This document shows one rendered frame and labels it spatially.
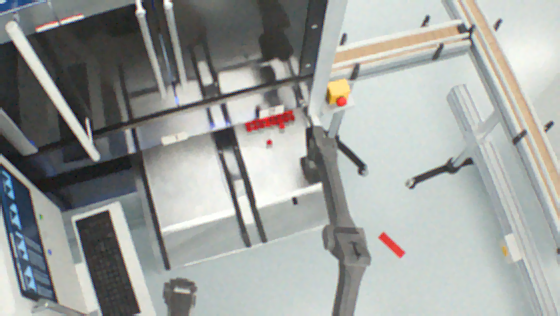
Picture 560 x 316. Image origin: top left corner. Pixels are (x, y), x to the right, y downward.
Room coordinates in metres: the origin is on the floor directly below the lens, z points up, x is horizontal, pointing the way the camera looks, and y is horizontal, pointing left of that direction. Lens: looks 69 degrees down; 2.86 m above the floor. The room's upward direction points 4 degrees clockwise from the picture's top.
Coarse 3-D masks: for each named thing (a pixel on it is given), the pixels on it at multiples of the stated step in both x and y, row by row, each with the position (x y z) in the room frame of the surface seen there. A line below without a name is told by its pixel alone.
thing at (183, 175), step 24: (168, 144) 0.76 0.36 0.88; (192, 144) 0.77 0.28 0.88; (168, 168) 0.67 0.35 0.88; (192, 168) 0.68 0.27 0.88; (216, 168) 0.69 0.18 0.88; (168, 192) 0.59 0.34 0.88; (192, 192) 0.59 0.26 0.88; (216, 192) 0.60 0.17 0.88; (168, 216) 0.50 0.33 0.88; (192, 216) 0.51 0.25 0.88
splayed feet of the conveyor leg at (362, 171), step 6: (324, 132) 1.18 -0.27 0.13; (336, 138) 1.14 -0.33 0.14; (336, 144) 1.12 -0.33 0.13; (342, 144) 1.12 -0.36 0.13; (342, 150) 1.09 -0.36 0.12; (348, 150) 1.09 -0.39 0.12; (348, 156) 1.07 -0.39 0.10; (354, 156) 1.07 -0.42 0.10; (354, 162) 1.05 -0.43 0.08; (360, 162) 1.05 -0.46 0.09; (360, 168) 1.02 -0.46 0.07; (366, 168) 1.04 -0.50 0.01; (360, 174) 1.01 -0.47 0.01; (366, 174) 1.01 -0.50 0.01
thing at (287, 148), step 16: (304, 112) 0.91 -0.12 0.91; (240, 128) 0.84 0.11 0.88; (288, 128) 0.86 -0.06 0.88; (304, 128) 0.86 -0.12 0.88; (240, 144) 0.78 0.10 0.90; (256, 144) 0.79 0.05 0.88; (272, 144) 0.79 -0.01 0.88; (288, 144) 0.80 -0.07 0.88; (304, 144) 0.80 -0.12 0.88; (256, 160) 0.73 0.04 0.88; (272, 160) 0.73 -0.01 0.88; (288, 160) 0.74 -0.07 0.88; (256, 176) 0.67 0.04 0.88; (272, 176) 0.67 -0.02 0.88; (288, 176) 0.68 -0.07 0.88; (256, 192) 0.61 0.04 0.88; (272, 192) 0.61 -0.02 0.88; (288, 192) 0.61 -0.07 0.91
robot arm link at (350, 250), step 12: (336, 240) 0.34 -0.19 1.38; (348, 240) 0.34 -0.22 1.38; (360, 240) 0.35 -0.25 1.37; (336, 252) 0.31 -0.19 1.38; (348, 252) 0.30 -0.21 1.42; (360, 252) 0.31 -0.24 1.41; (348, 264) 0.27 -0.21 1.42; (360, 264) 0.28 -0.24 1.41; (348, 276) 0.25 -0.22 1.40; (360, 276) 0.25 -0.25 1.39; (348, 288) 0.22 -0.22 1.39; (336, 300) 0.19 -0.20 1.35; (348, 300) 0.19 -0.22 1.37; (336, 312) 0.16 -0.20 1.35; (348, 312) 0.16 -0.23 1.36
